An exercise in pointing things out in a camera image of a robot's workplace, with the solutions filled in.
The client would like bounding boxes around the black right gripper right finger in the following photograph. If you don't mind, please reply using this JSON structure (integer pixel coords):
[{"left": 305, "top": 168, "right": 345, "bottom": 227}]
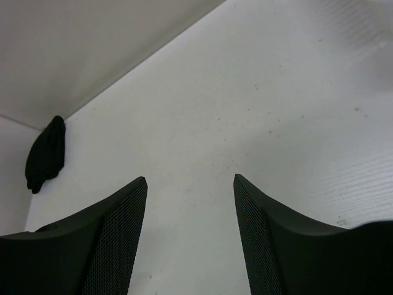
[{"left": 233, "top": 174, "right": 392, "bottom": 294}]

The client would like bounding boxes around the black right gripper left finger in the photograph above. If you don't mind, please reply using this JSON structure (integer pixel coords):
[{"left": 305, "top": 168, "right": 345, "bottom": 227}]
[{"left": 1, "top": 177, "right": 147, "bottom": 294}]

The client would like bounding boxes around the folded black tank top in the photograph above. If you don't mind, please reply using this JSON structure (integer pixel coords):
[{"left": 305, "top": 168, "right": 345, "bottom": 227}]
[{"left": 25, "top": 116, "right": 66, "bottom": 194}]

